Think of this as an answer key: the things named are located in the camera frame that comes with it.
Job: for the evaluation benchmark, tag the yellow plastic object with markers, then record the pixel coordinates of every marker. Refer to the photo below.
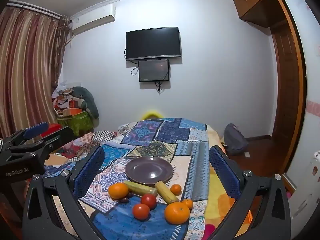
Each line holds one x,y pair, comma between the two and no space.
151,114

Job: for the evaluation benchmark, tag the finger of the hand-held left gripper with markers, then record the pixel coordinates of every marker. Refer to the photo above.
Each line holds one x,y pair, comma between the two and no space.
58,140
35,130

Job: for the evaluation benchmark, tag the striped brown curtain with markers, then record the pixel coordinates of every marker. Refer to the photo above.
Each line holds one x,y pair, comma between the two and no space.
27,67

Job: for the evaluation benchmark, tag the green sugarcane segment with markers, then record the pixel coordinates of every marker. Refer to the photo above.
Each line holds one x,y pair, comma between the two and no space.
140,188

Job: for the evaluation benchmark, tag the purple round plate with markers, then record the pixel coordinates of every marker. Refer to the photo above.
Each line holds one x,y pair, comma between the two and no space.
148,170

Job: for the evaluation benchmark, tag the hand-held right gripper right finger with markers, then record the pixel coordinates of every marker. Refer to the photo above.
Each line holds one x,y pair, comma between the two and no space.
222,172

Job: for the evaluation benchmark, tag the small mandarin orange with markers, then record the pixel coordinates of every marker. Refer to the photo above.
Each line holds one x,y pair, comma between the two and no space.
176,189
187,203

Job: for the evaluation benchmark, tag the black white checkered cloth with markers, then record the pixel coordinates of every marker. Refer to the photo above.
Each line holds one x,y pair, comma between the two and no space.
105,136

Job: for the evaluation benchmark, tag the red tomato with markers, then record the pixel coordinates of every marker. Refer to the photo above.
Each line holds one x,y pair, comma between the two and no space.
141,211
148,200

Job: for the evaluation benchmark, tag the large orange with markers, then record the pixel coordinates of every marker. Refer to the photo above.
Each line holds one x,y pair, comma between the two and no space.
118,190
177,213

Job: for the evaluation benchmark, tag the white wardrobe door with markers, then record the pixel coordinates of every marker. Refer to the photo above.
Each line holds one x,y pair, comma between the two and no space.
310,92

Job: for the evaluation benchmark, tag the wooden overhead cabinet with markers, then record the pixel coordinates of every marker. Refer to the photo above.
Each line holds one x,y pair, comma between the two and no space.
257,2

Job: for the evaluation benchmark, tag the white air conditioner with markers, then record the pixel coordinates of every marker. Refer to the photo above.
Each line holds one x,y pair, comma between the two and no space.
92,20

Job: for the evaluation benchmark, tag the yellow sugarcane segment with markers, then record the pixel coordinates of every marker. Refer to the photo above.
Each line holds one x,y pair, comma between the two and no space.
166,192

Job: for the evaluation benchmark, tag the wooden door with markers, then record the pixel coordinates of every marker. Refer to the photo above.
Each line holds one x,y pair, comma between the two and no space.
285,85

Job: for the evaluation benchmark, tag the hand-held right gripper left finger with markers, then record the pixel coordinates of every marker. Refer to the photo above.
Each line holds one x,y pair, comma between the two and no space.
87,172

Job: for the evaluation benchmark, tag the black wall television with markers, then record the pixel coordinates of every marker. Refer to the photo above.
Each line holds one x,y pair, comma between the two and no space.
153,43

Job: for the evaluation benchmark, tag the grey backpack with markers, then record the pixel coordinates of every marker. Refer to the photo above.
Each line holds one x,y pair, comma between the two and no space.
235,138

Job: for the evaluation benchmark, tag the red box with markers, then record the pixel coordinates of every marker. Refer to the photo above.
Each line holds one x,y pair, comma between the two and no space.
53,127

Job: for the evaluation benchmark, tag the small black wall screen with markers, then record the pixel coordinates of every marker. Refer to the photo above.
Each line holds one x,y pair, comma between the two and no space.
153,70

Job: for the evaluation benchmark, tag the blue patchwork blanket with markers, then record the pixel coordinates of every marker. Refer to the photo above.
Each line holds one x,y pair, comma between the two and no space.
160,137

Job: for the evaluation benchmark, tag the grey pillow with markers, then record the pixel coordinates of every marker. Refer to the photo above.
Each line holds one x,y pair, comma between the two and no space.
87,100

